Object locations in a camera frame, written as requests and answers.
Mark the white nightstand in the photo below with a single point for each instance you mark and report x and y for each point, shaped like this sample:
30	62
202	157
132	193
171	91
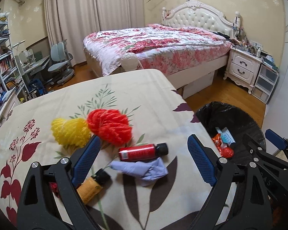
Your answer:
242	67

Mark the white and blue powder sachet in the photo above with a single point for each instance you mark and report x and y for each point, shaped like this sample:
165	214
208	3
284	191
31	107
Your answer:
226	136

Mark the grey study desk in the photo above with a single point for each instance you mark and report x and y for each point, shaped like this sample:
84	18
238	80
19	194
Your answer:
37	63

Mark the pink floral bedspread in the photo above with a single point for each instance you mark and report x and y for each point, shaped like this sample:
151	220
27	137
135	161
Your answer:
153	43

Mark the light blue desk chair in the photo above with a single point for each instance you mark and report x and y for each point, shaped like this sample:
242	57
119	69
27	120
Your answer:
58	62

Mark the beige curtains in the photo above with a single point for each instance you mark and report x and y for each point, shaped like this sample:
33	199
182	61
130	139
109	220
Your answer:
86	16

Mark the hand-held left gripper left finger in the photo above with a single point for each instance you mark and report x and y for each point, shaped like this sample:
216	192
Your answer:
86	158

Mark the clear plastic drawer unit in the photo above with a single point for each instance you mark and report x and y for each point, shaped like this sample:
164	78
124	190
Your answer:
265	81

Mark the red foam fruit net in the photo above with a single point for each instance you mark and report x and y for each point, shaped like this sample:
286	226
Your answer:
110	127

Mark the orange bottle with black cap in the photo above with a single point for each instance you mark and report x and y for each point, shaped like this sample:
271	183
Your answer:
91	188

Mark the bin with black bag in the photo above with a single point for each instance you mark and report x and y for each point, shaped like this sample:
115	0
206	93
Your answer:
230	119

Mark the yellow foam fruit net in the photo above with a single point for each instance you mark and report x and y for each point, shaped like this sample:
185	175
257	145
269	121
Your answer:
69	131

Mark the pile of nightstand clutter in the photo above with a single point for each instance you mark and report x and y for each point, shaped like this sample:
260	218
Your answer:
249	45

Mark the white cabinet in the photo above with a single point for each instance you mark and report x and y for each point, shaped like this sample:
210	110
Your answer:
8	105

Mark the white bed with tufted headboard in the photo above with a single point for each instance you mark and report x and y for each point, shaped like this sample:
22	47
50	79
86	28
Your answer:
196	16

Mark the leaf print table cloth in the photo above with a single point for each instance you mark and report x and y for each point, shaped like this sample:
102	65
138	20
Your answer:
134	95

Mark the white box under bed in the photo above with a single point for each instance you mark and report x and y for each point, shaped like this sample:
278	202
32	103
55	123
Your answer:
199	83

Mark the white round bedpost knob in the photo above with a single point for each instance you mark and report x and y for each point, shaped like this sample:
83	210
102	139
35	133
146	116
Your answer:
129	61

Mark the blue plastic basket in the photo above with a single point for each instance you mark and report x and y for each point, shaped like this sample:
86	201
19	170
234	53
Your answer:
36	87

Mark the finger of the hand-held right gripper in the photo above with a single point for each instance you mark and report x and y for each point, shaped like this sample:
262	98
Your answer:
254	148
276	139

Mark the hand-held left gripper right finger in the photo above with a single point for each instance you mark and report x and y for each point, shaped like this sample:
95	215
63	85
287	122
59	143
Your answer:
201	160

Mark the red bottle with black cap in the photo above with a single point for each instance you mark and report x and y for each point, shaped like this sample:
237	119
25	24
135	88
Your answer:
140	152

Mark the dark red wrapper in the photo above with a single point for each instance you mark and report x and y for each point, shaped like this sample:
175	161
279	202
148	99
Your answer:
54	186

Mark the lavender disposable glove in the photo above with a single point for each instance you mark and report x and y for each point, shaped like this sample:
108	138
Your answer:
144	170

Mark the red plastic bag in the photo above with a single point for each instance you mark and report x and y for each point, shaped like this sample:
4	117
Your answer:
226	152

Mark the white bookshelf with books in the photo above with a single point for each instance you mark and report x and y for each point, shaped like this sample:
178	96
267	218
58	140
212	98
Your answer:
2	60

